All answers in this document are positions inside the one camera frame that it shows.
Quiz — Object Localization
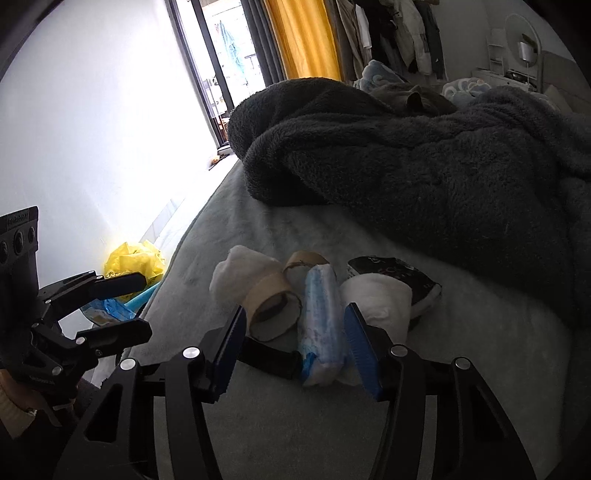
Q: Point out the round vanity mirror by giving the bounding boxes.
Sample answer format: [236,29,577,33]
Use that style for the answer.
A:
[505,13,543,93]

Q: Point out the grey pillow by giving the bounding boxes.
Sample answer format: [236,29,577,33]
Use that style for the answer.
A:
[544,85,573,114]

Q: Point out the yellow curtain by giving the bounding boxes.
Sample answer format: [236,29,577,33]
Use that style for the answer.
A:
[264,0,342,81]

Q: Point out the black framed balcony door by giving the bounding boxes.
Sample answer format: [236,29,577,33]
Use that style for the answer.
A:
[166,0,264,151]

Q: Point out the black snack packet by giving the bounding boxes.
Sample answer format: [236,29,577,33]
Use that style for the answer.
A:
[348,256,443,320]

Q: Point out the person's left hand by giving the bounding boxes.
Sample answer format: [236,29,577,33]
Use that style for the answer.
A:
[0,369,74,412]

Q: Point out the blue wet wipes pack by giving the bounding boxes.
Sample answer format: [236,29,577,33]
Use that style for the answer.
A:
[297,264,348,387]

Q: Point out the blue plush toy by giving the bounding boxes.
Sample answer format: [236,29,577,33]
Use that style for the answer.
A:
[124,282,160,314]

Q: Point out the olive garment on bed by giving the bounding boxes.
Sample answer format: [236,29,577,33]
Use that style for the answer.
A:
[370,83,458,117]

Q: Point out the grey bed mattress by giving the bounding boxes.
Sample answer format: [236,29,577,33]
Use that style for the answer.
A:
[114,166,569,479]

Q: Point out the grey curtain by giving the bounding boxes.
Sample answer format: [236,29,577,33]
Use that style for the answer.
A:
[240,0,287,86]

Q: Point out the yellow plastic bag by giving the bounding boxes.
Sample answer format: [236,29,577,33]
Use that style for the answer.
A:
[103,240,167,287]

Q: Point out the blue pet food bag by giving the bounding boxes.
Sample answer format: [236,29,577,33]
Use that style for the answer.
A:
[80,299,136,327]

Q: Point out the dark grey fleece blanket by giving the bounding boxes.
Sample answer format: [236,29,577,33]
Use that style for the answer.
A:
[228,78,590,322]

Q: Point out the white tissue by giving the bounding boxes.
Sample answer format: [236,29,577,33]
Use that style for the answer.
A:
[339,273,413,344]
[209,245,283,306]

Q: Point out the blue cloud pattern duvet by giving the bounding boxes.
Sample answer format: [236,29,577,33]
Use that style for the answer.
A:
[353,60,492,108]

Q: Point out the clothes rack with garments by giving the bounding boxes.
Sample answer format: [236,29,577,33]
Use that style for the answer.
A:
[325,1,447,83]

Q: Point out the cardboard tape roll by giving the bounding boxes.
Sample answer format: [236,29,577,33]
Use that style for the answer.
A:
[242,272,303,342]

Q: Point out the white dresser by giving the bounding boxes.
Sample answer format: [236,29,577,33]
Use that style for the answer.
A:
[472,28,536,92]

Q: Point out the cream knit sleeve forearm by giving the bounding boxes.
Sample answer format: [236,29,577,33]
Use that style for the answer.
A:
[0,391,36,439]

